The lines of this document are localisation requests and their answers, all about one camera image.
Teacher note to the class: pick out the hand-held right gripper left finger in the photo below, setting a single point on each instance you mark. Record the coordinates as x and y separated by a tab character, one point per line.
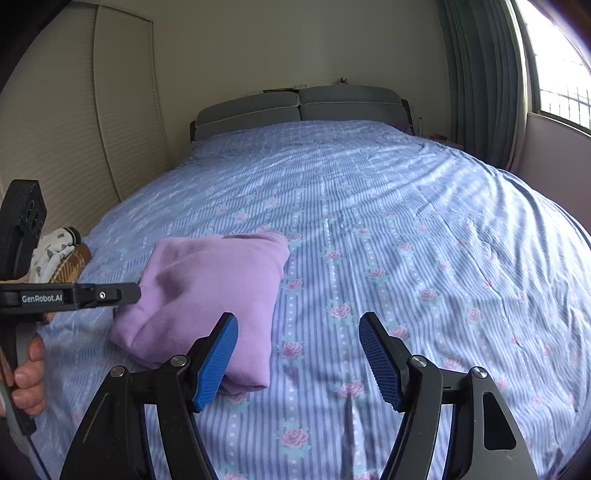
214	364

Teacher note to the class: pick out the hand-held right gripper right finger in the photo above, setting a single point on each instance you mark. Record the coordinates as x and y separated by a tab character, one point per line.
381	364

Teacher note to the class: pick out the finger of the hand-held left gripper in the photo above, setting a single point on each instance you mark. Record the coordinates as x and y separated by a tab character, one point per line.
111	294

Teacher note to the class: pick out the purple sweatshirt with green print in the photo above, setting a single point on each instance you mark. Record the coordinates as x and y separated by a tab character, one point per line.
198	295

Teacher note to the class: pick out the person's left hand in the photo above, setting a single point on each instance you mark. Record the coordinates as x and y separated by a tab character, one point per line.
30	383

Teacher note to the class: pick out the white heart print garment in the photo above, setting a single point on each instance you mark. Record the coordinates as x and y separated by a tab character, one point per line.
53	254

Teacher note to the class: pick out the cream louvered wardrobe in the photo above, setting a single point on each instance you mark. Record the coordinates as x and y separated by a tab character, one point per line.
124	115

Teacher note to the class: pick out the bed with blue striped sheet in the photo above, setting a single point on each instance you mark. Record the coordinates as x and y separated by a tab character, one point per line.
392	207

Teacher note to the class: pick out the grey padded headboard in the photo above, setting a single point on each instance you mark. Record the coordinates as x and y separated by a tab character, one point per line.
192	131

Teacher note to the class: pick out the grey headboard cushion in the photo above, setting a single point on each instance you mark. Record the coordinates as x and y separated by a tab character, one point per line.
247	115
348	104

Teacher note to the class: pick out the grey-green curtain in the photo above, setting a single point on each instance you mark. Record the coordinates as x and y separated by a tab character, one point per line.
485	69

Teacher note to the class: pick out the window with grille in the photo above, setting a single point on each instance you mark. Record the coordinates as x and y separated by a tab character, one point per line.
563	69

